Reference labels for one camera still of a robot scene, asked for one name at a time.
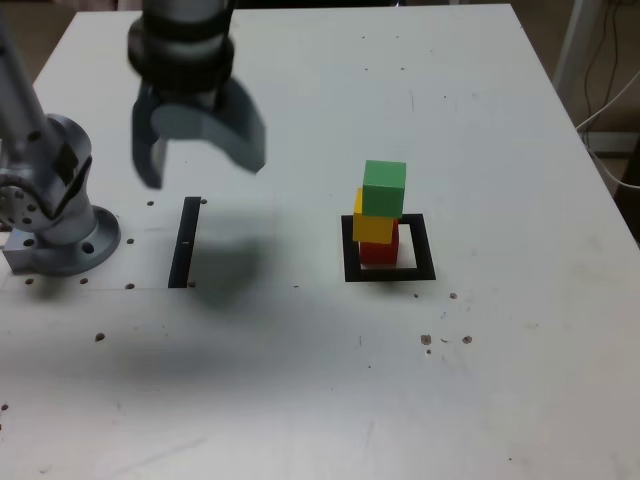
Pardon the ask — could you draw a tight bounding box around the white frame leg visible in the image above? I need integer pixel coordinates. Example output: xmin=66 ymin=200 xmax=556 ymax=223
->
xmin=552 ymin=0 xmax=604 ymax=117

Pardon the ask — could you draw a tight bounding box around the red cube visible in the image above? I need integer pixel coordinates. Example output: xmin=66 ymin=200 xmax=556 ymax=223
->
xmin=358 ymin=219 xmax=401 ymax=266

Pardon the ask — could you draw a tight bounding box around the grey box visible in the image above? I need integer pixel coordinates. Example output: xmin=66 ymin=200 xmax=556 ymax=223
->
xmin=584 ymin=130 xmax=640 ymax=154

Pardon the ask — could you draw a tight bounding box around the black tape strip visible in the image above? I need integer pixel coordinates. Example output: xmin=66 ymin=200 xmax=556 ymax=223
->
xmin=167 ymin=196 xmax=202 ymax=290

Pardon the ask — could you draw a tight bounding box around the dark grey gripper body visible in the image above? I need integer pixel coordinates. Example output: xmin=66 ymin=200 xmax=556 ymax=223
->
xmin=141 ymin=81 xmax=224 ymax=110

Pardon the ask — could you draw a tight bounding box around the thin black cable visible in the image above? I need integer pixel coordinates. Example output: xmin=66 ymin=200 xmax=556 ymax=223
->
xmin=582 ymin=0 xmax=624 ymax=119

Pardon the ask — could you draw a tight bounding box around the green cube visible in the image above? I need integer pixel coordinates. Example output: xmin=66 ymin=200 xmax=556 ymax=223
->
xmin=361 ymin=159 xmax=407 ymax=220

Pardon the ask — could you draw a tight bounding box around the yellow cube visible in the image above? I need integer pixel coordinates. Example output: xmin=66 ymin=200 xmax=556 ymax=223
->
xmin=352 ymin=187 xmax=400 ymax=245

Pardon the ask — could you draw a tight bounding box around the white cable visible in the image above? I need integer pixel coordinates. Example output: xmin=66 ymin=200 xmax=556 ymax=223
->
xmin=576 ymin=69 xmax=640 ymax=191

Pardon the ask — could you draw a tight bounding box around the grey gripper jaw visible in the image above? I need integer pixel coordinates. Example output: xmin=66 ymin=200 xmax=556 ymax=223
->
xmin=130 ymin=81 xmax=170 ymax=190
xmin=150 ymin=78 xmax=268 ymax=175

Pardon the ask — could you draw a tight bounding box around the black tape square outline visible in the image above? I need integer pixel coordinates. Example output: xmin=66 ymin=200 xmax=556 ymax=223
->
xmin=340 ymin=213 xmax=437 ymax=283

